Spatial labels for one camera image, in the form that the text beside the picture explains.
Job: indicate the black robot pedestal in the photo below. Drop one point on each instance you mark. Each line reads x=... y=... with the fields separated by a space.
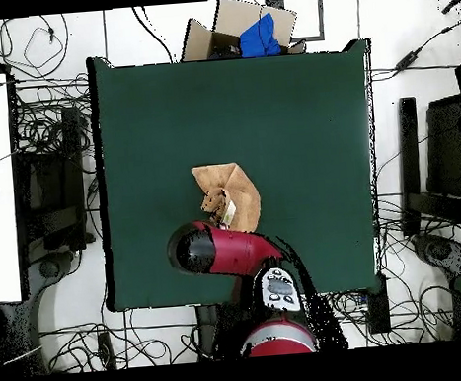
x=217 y=330

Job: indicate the brown cardboard box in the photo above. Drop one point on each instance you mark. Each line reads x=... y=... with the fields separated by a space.
x=203 y=42

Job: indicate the blue cloth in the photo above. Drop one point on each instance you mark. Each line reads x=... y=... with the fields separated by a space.
x=258 y=38

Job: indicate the orange terry towel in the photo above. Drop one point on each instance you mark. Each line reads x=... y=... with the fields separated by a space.
x=242 y=193

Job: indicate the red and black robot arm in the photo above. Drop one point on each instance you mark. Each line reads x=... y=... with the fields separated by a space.
x=239 y=249

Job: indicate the black equipment stand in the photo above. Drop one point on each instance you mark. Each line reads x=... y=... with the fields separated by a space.
x=55 y=184
x=445 y=150

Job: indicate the dark green table cloth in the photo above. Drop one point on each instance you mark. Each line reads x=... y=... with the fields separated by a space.
x=171 y=143

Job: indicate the black power strip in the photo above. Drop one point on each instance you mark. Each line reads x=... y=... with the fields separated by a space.
x=378 y=305

